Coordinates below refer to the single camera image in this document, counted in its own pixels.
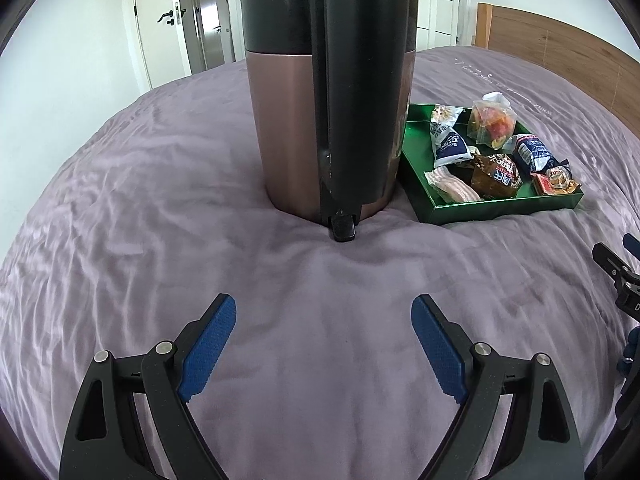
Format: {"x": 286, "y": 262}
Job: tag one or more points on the green tray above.
{"x": 475, "y": 212}

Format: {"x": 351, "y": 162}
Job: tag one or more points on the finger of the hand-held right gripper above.
{"x": 633, "y": 243}
{"x": 607, "y": 257}

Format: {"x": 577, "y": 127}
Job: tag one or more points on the pink striped snack packet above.
{"x": 452, "y": 187}

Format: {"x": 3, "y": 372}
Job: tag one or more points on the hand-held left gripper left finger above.
{"x": 207, "y": 347}

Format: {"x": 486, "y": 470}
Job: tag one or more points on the purple bed sheet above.
{"x": 150, "y": 210}

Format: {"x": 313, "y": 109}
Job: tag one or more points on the person's right hand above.
{"x": 634, "y": 352}

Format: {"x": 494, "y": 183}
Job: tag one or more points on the wooden headboard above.
{"x": 560, "y": 50}

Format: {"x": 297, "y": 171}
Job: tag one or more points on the rose gold kettle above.
{"x": 280, "y": 125}

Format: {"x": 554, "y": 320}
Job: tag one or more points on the white hallway door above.
{"x": 215, "y": 0}

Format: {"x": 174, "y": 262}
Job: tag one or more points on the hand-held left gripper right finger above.
{"x": 440, "y": 350}

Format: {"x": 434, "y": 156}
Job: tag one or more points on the dark blue snack packet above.
{"x": 537, "y": 152}

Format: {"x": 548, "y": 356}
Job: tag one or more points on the red snack packet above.
{"x": 542, "y": 184}

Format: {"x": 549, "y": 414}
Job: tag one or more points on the clear dried fruit bag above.
{"x": 492, "y": 122}

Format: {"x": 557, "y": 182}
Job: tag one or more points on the white wardrobe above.
{"x": 442, "y": 10}

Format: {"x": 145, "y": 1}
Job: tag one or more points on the brown snack packet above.
{"x": 495, "y": 175}

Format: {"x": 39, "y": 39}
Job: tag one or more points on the grey-blue snack packet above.
{"x": 450, "y": 145}

